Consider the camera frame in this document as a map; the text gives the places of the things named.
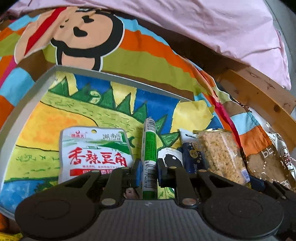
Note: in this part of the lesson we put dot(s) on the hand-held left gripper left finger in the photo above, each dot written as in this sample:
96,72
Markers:
138,172

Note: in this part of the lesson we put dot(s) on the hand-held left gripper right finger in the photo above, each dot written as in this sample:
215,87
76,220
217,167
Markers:
161,173

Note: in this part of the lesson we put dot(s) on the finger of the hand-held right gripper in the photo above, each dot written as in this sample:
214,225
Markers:
256,183

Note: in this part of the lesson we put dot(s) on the green sausage stick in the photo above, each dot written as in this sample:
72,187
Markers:
149,150

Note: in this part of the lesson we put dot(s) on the dark blue stick packet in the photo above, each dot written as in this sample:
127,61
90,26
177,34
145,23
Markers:
192,157

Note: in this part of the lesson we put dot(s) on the puffed rice bar packet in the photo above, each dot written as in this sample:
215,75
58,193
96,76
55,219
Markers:
222,155

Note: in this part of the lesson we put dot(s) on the white bean snack packet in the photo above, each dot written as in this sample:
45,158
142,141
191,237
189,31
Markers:
92,150

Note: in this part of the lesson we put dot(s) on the metal tray with drawing liner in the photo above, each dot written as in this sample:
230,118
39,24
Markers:
46,120

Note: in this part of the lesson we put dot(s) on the floral satin quilt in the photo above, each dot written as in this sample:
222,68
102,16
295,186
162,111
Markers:
284,150

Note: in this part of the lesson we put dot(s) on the cartoon monkey printed blanket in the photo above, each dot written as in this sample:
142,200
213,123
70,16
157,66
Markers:
150,62

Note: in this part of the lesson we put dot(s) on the pink pillow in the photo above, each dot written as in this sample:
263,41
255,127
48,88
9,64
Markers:
208,27

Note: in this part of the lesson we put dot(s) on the wooden bed frame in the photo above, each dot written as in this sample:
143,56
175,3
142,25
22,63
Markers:
261,92

